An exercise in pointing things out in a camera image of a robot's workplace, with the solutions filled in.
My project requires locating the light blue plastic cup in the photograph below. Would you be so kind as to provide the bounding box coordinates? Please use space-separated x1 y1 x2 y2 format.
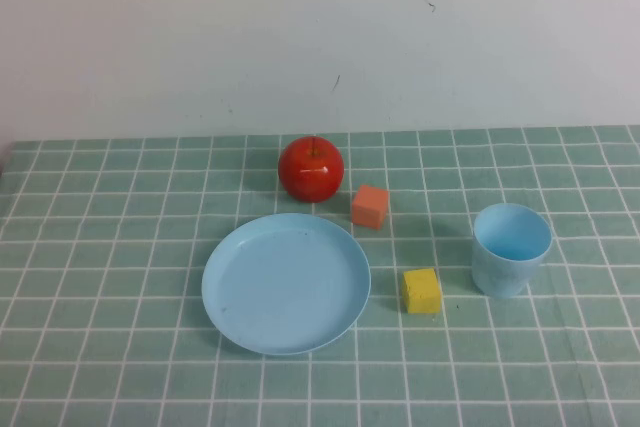
471 202 554 298

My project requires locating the light blue plastic plate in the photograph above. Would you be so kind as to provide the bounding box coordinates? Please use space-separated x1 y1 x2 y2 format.
201 212 372 355

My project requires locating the red apple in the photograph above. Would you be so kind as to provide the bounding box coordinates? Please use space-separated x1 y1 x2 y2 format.
277 135 347 205

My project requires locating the orange foam cube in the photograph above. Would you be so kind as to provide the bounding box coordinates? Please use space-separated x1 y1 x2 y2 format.
350 184 391 229

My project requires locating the yellow foam cube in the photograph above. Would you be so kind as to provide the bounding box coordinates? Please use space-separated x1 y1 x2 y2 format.
401 267 443 316

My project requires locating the green white checked tablecloth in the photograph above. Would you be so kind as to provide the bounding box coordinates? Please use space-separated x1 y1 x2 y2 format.
0 125 640 427

